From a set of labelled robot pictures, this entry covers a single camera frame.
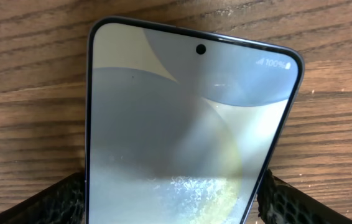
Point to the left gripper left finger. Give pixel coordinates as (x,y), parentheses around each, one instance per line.
(61,203)

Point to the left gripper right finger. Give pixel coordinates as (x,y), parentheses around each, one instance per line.
(281,203)

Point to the Samsung Galaxy smartphone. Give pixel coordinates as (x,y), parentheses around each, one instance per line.
(180,124)

